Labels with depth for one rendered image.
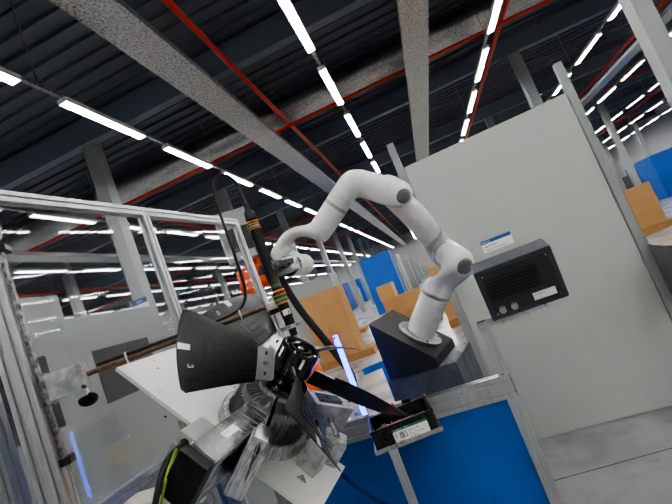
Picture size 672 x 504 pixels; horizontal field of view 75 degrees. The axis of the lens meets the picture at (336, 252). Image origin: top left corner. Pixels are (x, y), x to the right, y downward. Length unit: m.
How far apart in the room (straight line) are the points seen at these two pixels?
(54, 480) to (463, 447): 1.27
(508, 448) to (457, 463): 0.19
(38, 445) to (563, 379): 2.78
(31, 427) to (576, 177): 2.95
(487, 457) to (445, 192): 1.83
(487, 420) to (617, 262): 1.73
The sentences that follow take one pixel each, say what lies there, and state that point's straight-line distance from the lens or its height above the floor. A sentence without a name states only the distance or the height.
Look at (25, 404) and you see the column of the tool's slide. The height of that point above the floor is 1.35.
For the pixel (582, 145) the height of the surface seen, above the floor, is 1.65.
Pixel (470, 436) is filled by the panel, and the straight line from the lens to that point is 1.77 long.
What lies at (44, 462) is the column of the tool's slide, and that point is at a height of 1.20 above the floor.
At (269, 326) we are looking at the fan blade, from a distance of 1.41.
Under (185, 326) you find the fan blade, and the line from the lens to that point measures 1.18.
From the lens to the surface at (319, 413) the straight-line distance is 1.43.
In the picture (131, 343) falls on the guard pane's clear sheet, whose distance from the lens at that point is 1.91.
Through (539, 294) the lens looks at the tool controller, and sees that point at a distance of 1.62.
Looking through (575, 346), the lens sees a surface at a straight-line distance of 3.19.
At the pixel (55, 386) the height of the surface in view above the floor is 1.37.
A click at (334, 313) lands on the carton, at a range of 9.34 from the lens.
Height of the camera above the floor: 1.32
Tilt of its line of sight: 6 degrees up
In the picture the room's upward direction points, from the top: 21 degrees counter-clockwise
